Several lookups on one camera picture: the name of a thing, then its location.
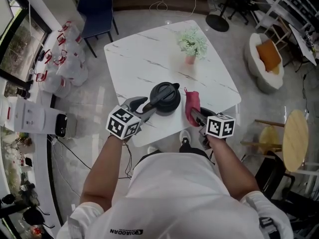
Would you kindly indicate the person's right shoe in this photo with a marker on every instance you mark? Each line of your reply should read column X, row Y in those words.
column 185, row 137

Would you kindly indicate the round wooden table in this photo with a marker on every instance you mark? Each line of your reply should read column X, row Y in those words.
column 295, row 141

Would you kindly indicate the person's left shoe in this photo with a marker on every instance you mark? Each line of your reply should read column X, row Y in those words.
column 152, row 149

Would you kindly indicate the person's right forearm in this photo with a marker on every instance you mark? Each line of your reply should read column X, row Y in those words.
column 229, row 163

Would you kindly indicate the person's left forearm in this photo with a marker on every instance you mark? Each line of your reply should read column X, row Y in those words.
column 99, row 173

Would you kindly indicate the black cylindrical canister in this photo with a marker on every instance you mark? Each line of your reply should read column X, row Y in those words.
column 21, row 91

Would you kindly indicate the person's white t-shirt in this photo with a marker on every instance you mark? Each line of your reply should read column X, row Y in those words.
column 174, row 195

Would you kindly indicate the black-framed window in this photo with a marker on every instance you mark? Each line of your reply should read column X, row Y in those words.
column 22, row 41

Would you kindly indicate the person's shoe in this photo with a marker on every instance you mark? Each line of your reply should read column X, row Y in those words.
column 185, row 137
column 152, row 149

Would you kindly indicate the blue chair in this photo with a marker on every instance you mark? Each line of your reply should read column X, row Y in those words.
column 96, row 11

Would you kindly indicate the light wooden rack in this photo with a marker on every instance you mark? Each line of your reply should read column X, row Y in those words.
column 276, row 34

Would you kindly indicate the white water dispenser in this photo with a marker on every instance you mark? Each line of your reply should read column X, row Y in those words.
column 30, row 116

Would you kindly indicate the grey waste bin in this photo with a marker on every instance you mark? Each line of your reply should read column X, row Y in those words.
column 61, row 124

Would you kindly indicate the pink cloth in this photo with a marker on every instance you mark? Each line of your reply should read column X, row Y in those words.
column 193, row 101

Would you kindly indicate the orange cushion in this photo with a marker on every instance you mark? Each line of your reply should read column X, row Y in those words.
column 268, row 55

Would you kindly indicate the cluster of small bottles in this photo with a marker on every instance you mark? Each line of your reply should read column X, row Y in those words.
column 22, row 163

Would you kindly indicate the white round armchair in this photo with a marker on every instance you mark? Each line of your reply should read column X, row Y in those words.
column 251, row 58

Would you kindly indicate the person's black trousers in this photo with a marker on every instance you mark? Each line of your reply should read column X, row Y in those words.
column 192, row 151

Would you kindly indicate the black metal chair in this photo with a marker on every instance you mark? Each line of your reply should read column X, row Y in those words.
column 271, row 173

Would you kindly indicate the cluster of clear water jugs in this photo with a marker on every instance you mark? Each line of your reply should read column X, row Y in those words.
column 72, row 68

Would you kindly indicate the black kettle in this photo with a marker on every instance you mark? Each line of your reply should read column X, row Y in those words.
column 164, row 98

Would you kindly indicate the black face mask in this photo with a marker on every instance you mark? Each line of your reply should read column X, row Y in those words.
column 7, row 199
column 32, row 218

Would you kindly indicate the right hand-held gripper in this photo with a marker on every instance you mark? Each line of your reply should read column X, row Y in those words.
column 220, row 127

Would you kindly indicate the pale flowers in pink pot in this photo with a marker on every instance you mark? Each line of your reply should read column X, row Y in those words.
column 193, row 42

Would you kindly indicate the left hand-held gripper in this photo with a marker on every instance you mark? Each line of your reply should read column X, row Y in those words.
column 123, row 123

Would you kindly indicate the yellow wooden stool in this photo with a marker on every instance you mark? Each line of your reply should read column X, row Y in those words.
column 269, row 138

